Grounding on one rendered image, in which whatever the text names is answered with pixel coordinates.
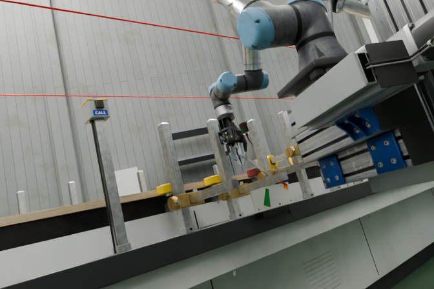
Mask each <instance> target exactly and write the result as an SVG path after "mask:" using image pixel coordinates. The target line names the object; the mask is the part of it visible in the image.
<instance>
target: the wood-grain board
mask: <svg viewBox="0 0 434 289"><path fill-rule="evenodd" d="M252 178H254V177H248V175H247V174H241V175H234V176H232V179H238V181H242V180H246V179H252ZM206 187H209V186H205V183H204V181H202V182H197V183H191V184H184V189H185V191H189V190H193V189H195V188H196V189H199V188H206ZM159 196H162V195H158V191H157V190H151V191H147V192H140V193H136V194H130V195H123V196H120V197H119V199H120V203H121V204H123V203H129V202H133V201H139V200H144V199H150V198H153V197H159ZM103 207H106V203H105V199H101V200H97V201H91V202H86V203H79V204H73V205H69V206H62V207H58V208H51V209H47V210H40V211H36V212H30V213H25V214H19V215H12V216H8V217H1V218H0V228H1V227H5V226H11V225H15V224H21V223H27V222H31V221H37V220H41V219H47V218H51V217H57V216H61V215H67V214H73V213H77V212H84V211H87V210H93V209H97V208H103Z"/></svg>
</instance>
